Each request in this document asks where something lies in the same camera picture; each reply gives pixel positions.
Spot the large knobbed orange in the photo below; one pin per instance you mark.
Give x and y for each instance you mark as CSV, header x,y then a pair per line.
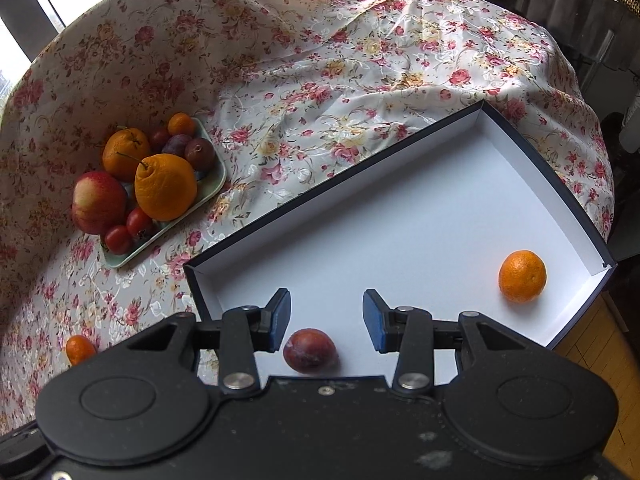
x,y
165,187

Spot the small dark red plum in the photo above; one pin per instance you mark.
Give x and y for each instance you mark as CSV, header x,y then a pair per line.
x,y
160,137

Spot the round orange with stem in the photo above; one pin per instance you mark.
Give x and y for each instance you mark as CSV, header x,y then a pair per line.
x,y
122,155

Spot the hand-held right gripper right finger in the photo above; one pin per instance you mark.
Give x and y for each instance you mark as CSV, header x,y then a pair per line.
x,y
372,320

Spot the small mandarin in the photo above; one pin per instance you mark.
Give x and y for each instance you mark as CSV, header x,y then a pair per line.
x,y
522,276
79,350
181,124

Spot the floral tablecloth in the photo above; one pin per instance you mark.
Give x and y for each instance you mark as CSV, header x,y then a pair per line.
x,y
300,60

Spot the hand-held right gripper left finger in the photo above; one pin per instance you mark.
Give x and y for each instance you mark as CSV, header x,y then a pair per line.
x,y
282,320

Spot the red apple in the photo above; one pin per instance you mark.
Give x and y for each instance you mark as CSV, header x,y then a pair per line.
x,y
97,202

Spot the pale green plate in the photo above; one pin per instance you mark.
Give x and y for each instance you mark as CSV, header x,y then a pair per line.
x,y
212,180

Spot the dark box with white inside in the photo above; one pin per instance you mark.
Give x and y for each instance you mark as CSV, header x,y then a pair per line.
x,y
400,210

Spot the purple plum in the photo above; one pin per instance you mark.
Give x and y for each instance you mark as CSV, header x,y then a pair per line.
x,y
176,145

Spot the red cherry tomato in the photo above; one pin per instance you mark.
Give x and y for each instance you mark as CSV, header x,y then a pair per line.
x,y
139,222
118,239

